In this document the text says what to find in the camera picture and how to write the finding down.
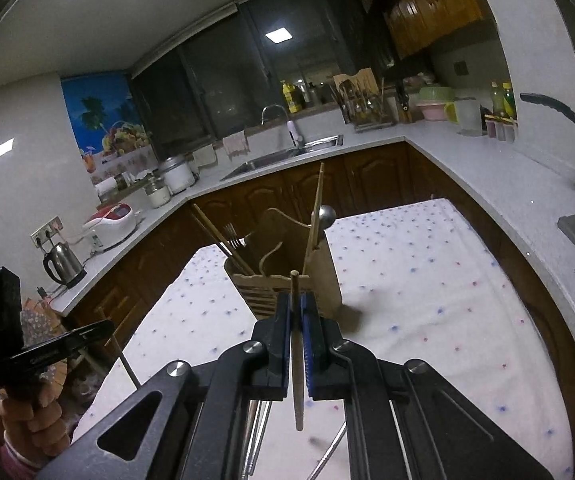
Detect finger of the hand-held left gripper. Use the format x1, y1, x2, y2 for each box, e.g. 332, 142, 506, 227
65, 335, 112, 359
70, 320, 117, 343

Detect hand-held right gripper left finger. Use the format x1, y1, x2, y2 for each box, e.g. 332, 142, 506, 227
35, 294, 293, 480

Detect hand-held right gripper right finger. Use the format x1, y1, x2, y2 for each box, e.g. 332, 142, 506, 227
301, 292, 553, 480

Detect thick wooden chopstick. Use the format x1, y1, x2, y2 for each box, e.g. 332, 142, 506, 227
290, 270, 306, 432

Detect wooden utensil holder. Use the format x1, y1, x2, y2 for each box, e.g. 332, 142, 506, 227
225, 207, 343, 322

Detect metal fork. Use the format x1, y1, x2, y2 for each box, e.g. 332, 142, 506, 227
222, 224, 246, 257

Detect metal spoon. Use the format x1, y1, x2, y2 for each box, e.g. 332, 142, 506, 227
310, 205, 336, 242

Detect person's left forearm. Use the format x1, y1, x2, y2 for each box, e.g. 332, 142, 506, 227
0, 444, 44, 480

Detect person's left hand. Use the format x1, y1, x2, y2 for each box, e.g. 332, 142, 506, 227
0, 382, 72, 462

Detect floral patterned cloth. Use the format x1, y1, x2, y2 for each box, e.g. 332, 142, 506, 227
20, 299, 69, 403

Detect steel electric kettle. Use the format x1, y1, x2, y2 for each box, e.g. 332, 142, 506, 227
42, 241, 88, 289

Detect white and red rice cooker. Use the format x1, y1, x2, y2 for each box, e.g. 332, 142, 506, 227
82, 202, 139, 251

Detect glass jar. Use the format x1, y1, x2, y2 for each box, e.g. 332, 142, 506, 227
145, 177, 171, 210

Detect white cooking pot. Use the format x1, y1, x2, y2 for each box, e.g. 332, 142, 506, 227
158, 156, 196, 195

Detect wooden lower cabinets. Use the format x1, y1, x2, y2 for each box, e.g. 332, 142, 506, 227
58, 142, 575, 391

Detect wooden cabinets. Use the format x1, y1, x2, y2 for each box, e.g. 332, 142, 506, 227
58, 142, 575, 391
342, 0, 483, 59

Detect steel kitchen sink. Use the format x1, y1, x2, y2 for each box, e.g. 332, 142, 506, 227
220, 134, 345, 183

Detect beige dish towel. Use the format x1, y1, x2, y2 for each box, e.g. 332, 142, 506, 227
194, 144, 218, 169
222, 131, 250, 160

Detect chrome kitchen faucet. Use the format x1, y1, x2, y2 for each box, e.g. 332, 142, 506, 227
262, 105, 305, 149

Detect yellow detergent bottle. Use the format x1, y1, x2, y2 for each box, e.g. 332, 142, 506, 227
282, 81, 303, 114

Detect white kitchen countertop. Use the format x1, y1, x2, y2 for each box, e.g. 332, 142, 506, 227
50, 125, 575, 341

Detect dark kitchen window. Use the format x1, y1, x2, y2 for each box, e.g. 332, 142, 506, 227
130, 0, 394, 159

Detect wooden cutting boards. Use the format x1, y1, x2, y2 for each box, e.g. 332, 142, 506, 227
332, 67, 381, 99

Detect green and pink basins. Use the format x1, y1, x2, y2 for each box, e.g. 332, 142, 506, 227
416, 86, 456, 122

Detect white plastic pitcher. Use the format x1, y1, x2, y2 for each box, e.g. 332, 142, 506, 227
445, 98, 483, 137

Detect row of spice jars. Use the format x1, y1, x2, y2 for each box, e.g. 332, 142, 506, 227
485, 115, 519, 144

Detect black wok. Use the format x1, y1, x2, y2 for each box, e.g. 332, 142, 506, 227
520, 92, 575, 137

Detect wooden upper cabinets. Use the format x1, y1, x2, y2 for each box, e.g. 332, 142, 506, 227
342, 0, 483, 59

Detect wall power outlet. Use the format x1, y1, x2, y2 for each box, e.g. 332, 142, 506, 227
30, 216, 65, 247

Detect tropical fruit wall poster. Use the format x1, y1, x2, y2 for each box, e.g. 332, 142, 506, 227
62, 76, 156, 186

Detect wire dish rack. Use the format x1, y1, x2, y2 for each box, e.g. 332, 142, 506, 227
340, 92, 393, 129

